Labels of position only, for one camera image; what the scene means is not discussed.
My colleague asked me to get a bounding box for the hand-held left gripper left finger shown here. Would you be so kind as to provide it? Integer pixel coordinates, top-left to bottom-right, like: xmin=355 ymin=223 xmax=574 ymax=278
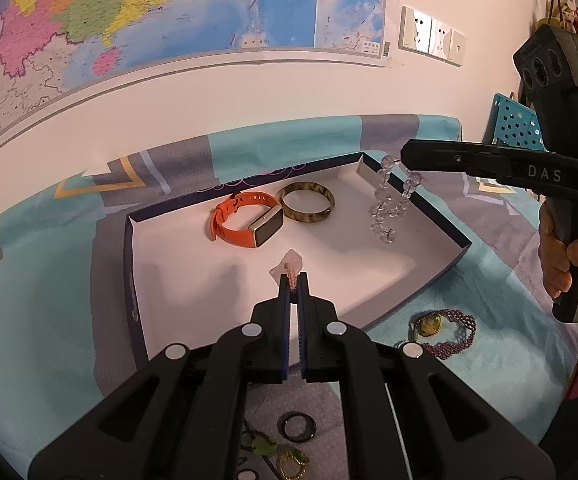
xmin=28 ymin=272 xmax=292 ymax=480

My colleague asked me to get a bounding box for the teal and grey blanket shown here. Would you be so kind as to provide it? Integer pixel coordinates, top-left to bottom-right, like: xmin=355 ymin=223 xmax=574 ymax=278
xmin=0 ymin=114 xmax=578 ymax=480

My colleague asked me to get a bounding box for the dark blue tray box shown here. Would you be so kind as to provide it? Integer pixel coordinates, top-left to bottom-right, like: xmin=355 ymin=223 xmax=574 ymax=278
xmin=123 ymin=151 xmax=472 ymax=363

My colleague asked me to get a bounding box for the clear bead bracelet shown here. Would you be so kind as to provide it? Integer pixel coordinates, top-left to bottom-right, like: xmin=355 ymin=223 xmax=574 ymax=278
xmin=368 ymin=155 xmax=424 ymax=245

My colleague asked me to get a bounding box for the pink beaded ring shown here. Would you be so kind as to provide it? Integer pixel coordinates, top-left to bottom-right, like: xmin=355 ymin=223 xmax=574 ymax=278
xmin=270 ymin=250 xmax=304 ymax=291

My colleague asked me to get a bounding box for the black ring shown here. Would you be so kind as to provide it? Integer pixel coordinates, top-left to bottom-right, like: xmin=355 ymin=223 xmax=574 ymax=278
xmin=280 ymin=411 xmax=318 ymax=441

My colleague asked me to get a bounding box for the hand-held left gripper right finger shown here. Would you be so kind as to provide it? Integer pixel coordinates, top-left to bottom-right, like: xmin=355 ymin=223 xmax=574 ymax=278
xmin=296 ymin=270 xmax=554 ymax=480

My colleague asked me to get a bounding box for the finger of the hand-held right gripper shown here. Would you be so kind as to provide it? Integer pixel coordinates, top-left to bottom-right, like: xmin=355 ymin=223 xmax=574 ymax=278
xmin=400 ymin=139 xmax=578 ymax=201

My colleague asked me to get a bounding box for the white wall socket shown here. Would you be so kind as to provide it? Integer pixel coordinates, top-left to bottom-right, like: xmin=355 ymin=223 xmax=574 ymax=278
xmin=400 ymin=6 xmax=434 ymax=55

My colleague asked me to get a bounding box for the blue perforated basket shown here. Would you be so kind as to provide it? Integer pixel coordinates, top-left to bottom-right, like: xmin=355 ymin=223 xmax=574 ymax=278
xmin=483 ymin=92 xmax=547 ymax=153

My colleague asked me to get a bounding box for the tortoiseshell bangle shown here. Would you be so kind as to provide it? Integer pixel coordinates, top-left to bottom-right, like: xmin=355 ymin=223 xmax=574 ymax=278
xmin=275 ymin=182 xmax=336 ymax=223

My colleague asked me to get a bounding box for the purple beaded bracelet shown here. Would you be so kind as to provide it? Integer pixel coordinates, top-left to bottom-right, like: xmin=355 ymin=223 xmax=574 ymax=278
xmin=396 ymin=309 xmax=476 ymax=359

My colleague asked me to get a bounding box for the gold ring green stone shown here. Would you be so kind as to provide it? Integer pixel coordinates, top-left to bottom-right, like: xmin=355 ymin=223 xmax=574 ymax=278
xmin=275 ymin=447 xmax=310 ymax=480

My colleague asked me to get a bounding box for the person's right hand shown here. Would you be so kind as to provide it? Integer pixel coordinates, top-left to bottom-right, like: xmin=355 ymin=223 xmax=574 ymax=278
xmin=539 ymin=205 xmax=578 ymax=306

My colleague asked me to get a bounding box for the colourful wall map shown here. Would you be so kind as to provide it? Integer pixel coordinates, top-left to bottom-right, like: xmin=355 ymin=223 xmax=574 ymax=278
xmin=0 ymin=0 xmax=390 ymax=161

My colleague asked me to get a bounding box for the black hair tie green bead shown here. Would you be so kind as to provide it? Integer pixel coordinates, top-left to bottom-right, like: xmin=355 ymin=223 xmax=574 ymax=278
xmin=241 ymin=417 xmax=278 ymax=458

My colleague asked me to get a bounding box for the orange smartwatch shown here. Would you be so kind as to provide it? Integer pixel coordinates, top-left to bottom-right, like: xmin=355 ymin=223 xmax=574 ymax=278
xmin=207 ymin=191 xmax=284 ymax=249

